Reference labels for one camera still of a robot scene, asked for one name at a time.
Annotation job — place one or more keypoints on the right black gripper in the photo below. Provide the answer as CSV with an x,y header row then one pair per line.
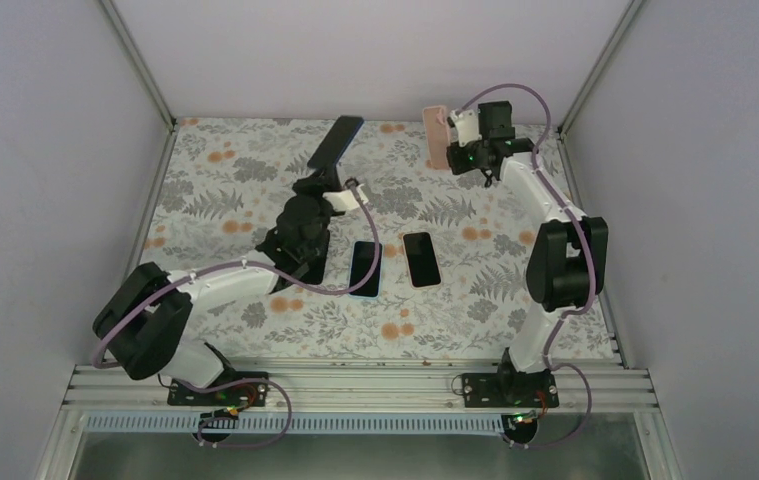
x,y
458,163

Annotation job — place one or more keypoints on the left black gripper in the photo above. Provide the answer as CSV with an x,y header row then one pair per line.
x,y
327,180

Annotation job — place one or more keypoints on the blue phone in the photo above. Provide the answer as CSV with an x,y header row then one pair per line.
x,y
335,143

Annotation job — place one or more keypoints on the pink phone case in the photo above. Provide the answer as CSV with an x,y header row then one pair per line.
x,y
437,136

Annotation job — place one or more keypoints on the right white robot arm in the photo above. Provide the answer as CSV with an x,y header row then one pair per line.
x,y
566,267

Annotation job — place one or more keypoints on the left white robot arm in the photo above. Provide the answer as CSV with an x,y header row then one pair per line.
x,y
142,326

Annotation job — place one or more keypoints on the phone in black case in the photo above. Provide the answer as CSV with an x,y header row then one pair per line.
x,y
312,260

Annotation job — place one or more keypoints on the phone in light-blue case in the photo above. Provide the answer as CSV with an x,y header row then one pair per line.
x,y
361,260

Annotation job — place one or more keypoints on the phone in beige case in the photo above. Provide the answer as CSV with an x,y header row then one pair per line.
x,y
421,260

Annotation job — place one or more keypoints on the floral patterned mat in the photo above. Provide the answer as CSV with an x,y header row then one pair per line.
x,y
228,179

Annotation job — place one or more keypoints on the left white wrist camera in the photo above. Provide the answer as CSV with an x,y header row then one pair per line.
x,y
346,200

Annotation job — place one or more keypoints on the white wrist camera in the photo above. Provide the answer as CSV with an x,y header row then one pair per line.
x,y
465,123
346,200

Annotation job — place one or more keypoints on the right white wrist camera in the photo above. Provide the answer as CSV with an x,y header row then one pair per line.
x,y
465,123

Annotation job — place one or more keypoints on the aluminium rail frame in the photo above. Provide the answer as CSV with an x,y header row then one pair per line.
x,y
371,386

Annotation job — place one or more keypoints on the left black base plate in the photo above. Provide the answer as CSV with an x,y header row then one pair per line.
x,y
249,394

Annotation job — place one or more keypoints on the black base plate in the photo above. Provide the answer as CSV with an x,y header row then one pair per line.
x,y
512,390
249,394

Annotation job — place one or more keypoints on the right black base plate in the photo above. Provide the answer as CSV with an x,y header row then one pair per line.
x,y
512,390

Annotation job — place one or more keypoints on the perforated cable duct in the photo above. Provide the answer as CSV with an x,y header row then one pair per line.
x,y
301,423

